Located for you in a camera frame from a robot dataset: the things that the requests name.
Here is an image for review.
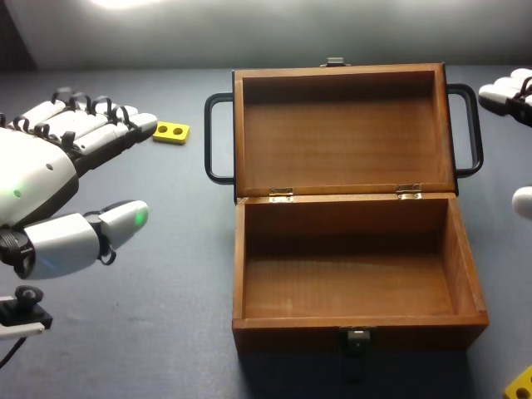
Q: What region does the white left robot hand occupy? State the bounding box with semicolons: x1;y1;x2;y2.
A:
0;86;159;280

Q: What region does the brown wooden box base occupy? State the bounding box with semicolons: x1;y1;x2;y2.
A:
231;191;490;383

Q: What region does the orange wooden box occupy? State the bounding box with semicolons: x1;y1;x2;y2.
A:
204;57;485;199

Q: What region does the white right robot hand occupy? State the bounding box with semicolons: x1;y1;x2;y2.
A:
477;67;532;220

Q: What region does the yellow block with holes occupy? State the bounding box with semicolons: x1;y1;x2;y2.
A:
151;121;190;147
503;365;532;399

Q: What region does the grey table cloth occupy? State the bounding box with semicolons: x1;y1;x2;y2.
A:
0;65;532;399

